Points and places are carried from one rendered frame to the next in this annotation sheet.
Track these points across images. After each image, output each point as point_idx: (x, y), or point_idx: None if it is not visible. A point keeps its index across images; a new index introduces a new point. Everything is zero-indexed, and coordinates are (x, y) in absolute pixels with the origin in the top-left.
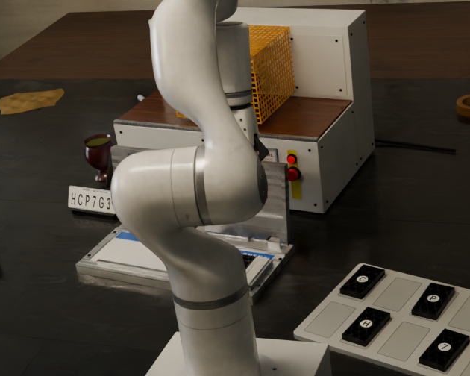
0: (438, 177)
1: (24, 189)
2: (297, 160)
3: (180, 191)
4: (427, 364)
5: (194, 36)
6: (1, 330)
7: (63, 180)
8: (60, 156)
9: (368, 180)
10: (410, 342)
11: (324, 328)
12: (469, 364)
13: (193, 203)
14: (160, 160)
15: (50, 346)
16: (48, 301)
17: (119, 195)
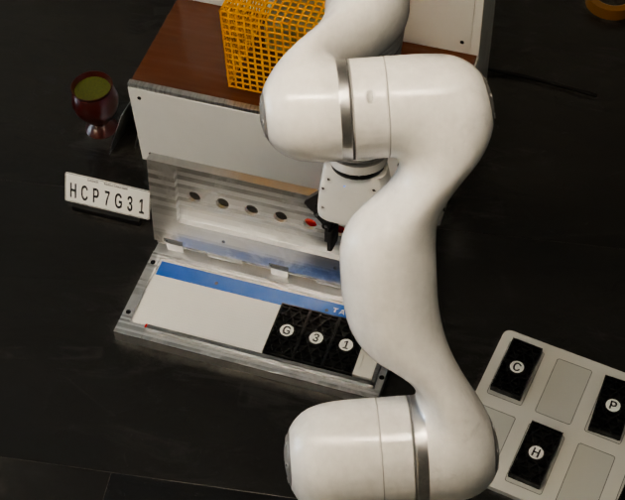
0: (580, 152)
1: None
2: None
3: (396, 487)
4: None
5: (417, 283)
6: (37, 454)
7: (37, 132)
8: (18, 75)
9: (486, 154)
10: (593, 480)
11: None
12: None
13: (412, 498)
14: (364, 443)
15: (116, 486)
16: (89, 397)
17: (308, 487)
